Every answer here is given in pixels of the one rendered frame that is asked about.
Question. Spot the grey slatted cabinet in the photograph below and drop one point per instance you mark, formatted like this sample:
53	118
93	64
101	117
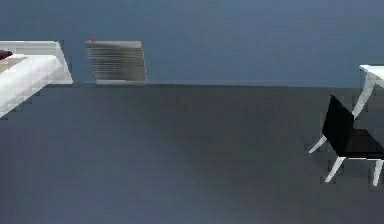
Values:
117	61

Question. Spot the small red object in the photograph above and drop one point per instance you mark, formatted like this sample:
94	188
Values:
93	39

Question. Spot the black chair with white legs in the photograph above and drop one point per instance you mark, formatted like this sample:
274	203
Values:
346	133

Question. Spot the white table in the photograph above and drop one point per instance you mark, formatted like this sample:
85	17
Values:
368	83

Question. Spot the dark red pillow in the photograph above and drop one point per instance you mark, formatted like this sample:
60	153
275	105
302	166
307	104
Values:
4	54

